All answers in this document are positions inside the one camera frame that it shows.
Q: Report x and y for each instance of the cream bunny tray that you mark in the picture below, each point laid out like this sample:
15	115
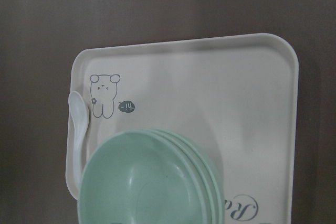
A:
229	103

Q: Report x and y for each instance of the green bowl on tray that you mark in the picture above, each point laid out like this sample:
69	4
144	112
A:
216	179

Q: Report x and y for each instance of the white plastic spoon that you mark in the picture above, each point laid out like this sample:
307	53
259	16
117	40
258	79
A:
80	117

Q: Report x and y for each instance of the green bowl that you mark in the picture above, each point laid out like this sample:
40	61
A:
216	179
207	179
138	177

